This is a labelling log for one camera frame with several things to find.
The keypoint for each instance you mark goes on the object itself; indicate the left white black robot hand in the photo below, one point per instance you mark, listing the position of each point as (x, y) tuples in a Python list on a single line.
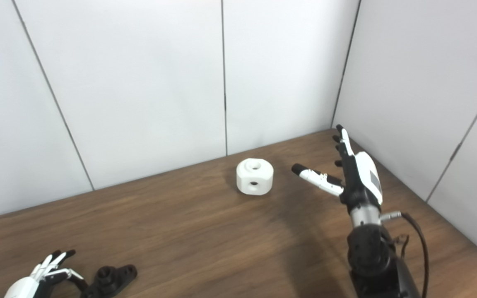
[(27, 287)]

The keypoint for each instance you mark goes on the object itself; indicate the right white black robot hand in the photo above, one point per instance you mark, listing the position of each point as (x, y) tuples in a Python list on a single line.
[(362, 182)]

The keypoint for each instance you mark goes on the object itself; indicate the black plastic holder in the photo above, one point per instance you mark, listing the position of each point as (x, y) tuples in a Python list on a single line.
[(112, 281)]

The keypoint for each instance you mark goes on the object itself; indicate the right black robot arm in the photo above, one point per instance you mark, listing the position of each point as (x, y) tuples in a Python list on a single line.
[(371, 256)]

